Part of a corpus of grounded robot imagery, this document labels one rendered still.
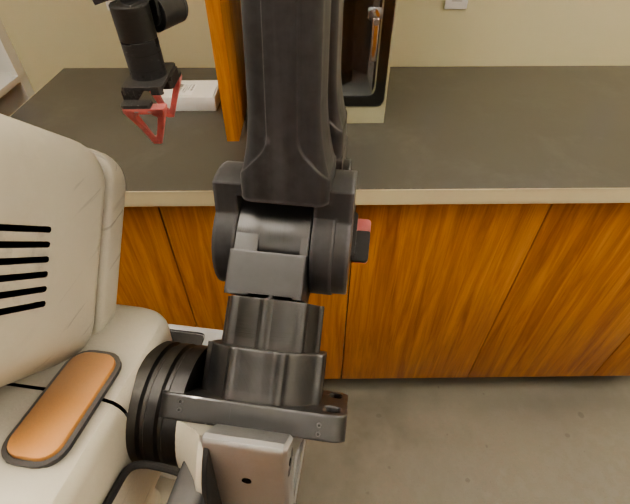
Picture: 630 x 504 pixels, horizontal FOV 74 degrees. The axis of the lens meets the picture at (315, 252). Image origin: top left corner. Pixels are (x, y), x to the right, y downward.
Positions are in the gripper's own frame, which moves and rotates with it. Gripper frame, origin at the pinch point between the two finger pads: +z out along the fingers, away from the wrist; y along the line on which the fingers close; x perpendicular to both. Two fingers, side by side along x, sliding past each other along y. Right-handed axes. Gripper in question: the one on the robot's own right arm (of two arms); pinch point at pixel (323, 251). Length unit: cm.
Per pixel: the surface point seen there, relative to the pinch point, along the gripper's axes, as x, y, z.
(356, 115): -48, -2, 28
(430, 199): -21.2, -20.0, 20.1
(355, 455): 39, -11, 92
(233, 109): -38.6, 26.7, 16.7
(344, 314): -2, -3, 59
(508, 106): -61, -43, 38
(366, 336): 2, -11, 70
